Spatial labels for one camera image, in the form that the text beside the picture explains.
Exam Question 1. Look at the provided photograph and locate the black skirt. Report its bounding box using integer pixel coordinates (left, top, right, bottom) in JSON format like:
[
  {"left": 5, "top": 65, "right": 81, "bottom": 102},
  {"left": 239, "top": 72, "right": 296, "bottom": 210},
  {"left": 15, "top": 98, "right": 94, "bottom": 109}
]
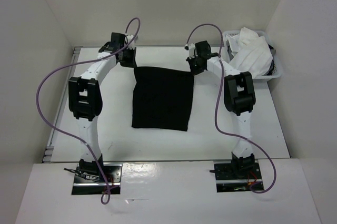
[{"left": 132, "top": 66, "right": 194, "bottom": 131}]

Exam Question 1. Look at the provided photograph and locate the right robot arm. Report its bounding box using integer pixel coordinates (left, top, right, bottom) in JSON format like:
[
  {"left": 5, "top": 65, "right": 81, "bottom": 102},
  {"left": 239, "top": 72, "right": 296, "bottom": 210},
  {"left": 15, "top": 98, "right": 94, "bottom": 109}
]
[{"left": 184, "top": 41, "right": 256, "bottom": 179}]

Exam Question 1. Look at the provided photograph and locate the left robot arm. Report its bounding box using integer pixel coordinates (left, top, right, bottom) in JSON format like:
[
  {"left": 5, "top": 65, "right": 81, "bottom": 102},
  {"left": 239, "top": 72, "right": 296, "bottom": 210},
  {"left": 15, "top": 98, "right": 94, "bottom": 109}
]
[{"left": 68, "top": 33, "right": 137, "bottom": 182}]

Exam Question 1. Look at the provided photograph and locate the white skirt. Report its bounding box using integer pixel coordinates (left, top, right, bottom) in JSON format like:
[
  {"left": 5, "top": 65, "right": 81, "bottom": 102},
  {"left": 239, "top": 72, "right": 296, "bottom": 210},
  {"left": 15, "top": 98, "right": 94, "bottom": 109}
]
[{"left": 225, "top": 27, "right": 273, "bottom": 78}]

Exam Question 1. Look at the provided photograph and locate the white plastic laundry basket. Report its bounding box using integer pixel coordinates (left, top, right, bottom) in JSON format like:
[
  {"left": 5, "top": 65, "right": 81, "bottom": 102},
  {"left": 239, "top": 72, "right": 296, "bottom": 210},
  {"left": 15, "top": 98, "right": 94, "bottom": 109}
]
[{"left": 223, "top": 30, "right": 283, "bottom": 83}]

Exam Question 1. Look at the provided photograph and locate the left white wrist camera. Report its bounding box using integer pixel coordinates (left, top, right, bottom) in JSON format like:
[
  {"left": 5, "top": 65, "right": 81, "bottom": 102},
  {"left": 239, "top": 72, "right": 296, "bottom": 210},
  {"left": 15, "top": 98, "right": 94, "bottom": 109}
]
[{"left": 125, "top": 35, "right": 135, "bottom": 49}]

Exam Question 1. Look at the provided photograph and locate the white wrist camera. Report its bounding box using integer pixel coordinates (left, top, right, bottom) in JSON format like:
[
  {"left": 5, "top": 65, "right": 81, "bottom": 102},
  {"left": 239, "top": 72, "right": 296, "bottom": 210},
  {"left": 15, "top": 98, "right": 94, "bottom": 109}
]
[
  {"left": 125, "top": 35, "right": 135, "bottom": 49},
  {"left": 184, "top": 43, "right": 195, "bottom": 58}
]

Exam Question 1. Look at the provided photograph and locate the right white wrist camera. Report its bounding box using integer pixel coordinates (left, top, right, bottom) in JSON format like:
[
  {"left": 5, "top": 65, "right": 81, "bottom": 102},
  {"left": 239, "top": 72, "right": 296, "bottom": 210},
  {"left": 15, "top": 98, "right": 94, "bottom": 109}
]
[{"left": 184, "top": 43, "right": 195, "bottom": 58}]

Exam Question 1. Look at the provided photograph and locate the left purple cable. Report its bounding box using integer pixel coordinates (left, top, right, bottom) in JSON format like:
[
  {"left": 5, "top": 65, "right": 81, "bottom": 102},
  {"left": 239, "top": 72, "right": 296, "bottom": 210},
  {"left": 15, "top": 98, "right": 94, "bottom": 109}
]
[{"left": 36, "top": 18, "right": 142, "bottom": 206}]

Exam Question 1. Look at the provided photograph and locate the purple cable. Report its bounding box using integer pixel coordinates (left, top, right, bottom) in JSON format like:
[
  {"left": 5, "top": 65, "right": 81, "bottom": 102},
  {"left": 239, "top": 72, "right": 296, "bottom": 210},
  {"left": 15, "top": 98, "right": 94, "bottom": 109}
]
[
  {"left": 36, "top": 18, "right": 142, "bottom": 206},
  {"left": 185, "top": 24, "right": 277, "bottom": 195}
]

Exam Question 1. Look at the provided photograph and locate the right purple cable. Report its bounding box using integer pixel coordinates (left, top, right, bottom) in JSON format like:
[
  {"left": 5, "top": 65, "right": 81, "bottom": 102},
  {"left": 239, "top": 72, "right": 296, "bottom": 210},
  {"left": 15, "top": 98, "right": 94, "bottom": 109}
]
[{"left": 185, "top": 24, "right": 277, "bottom": 195}]

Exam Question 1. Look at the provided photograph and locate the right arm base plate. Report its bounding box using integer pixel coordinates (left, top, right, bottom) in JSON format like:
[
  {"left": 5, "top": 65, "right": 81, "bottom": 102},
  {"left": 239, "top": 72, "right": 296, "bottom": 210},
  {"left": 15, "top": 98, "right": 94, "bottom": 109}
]
[{"left": 210, "top": 160, "right": 264, "bottom": 192}]

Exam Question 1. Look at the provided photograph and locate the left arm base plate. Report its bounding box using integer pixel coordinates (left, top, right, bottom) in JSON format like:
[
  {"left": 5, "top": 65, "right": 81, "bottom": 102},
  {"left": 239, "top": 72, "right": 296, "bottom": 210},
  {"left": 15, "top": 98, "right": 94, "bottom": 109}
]
[{"left": 64, "top": 162, "right": 122, "bottom": 195}]

